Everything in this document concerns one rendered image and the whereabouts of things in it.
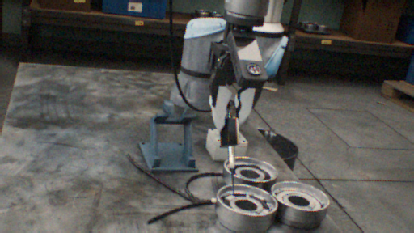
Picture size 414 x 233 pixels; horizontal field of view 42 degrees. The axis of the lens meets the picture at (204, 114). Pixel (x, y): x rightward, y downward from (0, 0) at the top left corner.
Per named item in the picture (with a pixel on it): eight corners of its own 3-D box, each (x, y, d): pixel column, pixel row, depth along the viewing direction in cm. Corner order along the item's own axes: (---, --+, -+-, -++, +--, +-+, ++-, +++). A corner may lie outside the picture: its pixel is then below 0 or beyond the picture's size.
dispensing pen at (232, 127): (230, 192, 93) (225, 98, 97) (221, 194, 97) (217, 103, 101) (242, 192, 94) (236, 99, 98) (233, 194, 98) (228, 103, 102)
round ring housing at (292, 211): (326, 209, 102) (331, 190, 101) (322, 237, 93) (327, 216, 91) (272, 195, 105) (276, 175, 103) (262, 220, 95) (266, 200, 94)
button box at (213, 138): (244, 162, 117) (248, 141, 116) (213, 161, 115) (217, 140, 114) (234, 146, 124) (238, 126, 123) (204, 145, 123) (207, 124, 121)
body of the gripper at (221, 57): (242, 74, 103) (254, 10, 99) (259, 89, 96) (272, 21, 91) (204, 71, 101) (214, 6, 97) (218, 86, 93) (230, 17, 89)
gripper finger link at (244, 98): (239, 121, 105) (243, 75, 101) (251, 133, 100) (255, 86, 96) (224, 122, 104) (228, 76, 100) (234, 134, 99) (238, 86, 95)
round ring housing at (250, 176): (229, 170, 112) (232, 151, 111) (278, 184, 110) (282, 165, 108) (213, 190, 103) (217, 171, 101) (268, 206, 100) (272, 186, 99)
